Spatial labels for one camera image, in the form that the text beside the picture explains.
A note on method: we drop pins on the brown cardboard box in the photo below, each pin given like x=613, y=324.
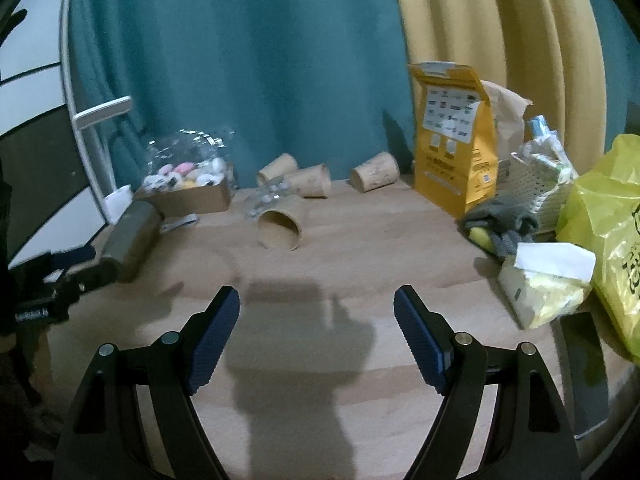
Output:
x=175, y=195

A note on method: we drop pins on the lying paper cup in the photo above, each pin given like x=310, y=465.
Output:
x=282, y=165
x=311, y=182
x=281, y=225

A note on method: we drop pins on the clear bag of toys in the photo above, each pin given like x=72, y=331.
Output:
x=190, y=159

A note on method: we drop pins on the back left lying paper cup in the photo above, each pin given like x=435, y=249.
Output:
x=282, y=165

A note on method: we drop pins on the yellow plastic bag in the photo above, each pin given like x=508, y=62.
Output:
x=601, y=214

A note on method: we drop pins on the printed brown paper cup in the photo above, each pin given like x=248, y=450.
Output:
x=376, y=172

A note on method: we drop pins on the yellow curtain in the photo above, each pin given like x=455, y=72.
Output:
x=548, y=51

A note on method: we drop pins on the brown paper bag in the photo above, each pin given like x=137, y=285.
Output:
x=508, y=109

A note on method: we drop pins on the middle lying paper cup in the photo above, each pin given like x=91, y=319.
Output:
x=311, y=182

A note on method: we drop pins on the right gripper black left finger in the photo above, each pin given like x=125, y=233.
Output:
x=104, y=438

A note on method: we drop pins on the front lying paper cup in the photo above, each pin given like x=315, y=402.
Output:
x=281, y=225

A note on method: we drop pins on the black flat tablet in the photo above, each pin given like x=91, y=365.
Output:
x=587, y=383

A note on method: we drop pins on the tissue pack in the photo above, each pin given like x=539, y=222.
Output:
x=543, y=281

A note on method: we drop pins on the teal curtain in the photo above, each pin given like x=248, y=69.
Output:
x=323, y=80

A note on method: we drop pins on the crumpled clear plastic wrapper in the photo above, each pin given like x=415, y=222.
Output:
x=266, y=196

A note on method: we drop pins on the yellow paper bag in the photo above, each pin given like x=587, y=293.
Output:
x=456, y=153

